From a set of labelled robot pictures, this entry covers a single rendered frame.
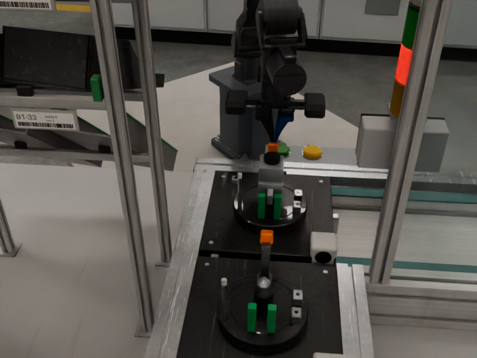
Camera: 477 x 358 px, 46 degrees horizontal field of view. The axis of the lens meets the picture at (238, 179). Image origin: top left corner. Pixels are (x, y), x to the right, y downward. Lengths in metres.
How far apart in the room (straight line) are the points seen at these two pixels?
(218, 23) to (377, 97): 1.27
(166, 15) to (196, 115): 2.66
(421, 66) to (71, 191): 0.88
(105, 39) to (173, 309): 0.45
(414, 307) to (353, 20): 3.19
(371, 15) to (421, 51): 3.31
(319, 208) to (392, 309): 0.23
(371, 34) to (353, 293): 3.25
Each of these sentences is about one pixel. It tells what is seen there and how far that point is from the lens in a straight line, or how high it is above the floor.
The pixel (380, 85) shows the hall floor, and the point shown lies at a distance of 3.77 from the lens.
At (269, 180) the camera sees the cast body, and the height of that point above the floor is 1.06.
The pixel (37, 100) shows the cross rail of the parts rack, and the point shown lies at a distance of 0.77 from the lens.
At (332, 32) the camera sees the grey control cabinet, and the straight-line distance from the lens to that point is 4.08.
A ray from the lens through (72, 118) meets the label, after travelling 0.76.
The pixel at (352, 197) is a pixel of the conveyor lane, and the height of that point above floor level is 0.94.
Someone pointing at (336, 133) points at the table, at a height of 0.86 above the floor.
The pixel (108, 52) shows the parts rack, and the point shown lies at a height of 1.38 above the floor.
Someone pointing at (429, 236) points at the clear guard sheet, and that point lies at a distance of 0.93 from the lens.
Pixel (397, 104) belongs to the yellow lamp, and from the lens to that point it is 0.81.
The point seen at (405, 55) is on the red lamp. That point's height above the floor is 1.35.
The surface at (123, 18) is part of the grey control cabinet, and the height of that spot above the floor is 0.17.
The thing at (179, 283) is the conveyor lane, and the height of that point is 0.95.
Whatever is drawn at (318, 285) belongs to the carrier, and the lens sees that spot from 0.94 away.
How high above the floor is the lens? 1.65
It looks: 36 degrees down
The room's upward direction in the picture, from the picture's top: straight up
